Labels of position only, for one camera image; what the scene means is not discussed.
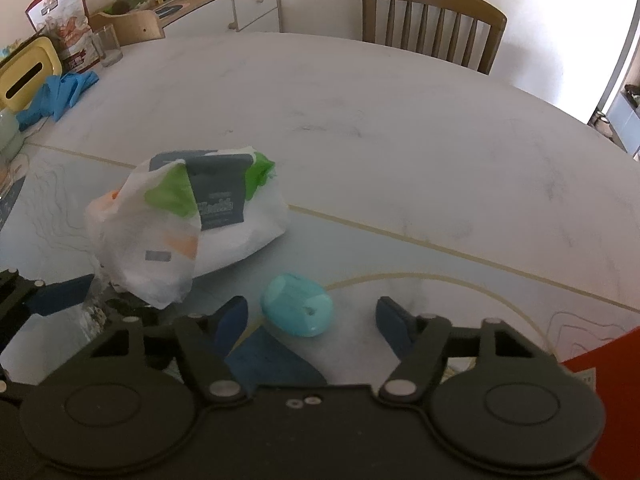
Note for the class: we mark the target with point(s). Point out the clear plastic wrapper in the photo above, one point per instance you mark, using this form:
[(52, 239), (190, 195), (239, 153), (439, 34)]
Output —
[(97, 315)]

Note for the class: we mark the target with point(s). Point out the teal oval pencil sharpener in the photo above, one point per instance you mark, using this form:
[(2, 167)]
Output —
[(297, 305)]

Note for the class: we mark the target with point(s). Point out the wooden slat-back chair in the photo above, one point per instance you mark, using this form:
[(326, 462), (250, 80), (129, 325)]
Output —
[(432, 10)]

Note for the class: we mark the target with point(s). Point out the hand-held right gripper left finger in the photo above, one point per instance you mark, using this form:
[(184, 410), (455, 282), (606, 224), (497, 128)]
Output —
[(231, 322)]

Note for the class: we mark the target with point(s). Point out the wooden tray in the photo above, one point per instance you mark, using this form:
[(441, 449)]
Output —
[(130, 27)]

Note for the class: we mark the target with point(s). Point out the pale glass jar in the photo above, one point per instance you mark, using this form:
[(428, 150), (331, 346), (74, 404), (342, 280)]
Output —
[(9, 135)]

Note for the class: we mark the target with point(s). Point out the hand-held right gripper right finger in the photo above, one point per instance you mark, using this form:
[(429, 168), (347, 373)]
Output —
[(395, 325)]

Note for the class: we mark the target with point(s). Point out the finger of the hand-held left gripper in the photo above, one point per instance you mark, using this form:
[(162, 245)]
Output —
[(132, 314), (62, 295)]

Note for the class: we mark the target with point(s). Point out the clear drinking glass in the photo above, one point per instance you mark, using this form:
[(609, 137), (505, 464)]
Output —
[(107, 47)]

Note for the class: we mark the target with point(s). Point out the red and white cardboard box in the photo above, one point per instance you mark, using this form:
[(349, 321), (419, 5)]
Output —
[(615, 375)]

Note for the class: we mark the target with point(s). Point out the blue rubber glove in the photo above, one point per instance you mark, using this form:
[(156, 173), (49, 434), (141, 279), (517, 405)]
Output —
[(55, 97)]

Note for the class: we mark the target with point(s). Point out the white printed plastic bag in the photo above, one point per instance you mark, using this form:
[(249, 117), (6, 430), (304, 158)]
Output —
[(165, 230)]

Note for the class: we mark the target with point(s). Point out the red and white snack bag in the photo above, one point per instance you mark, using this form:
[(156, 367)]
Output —
[(65, 20)]

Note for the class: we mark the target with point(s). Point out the yellow tissue box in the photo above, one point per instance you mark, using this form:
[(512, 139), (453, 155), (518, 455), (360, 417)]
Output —
[(27, 77)]

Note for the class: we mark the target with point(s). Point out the white shoe cabinet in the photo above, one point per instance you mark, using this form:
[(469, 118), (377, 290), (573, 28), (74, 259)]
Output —
[(627, 120)]

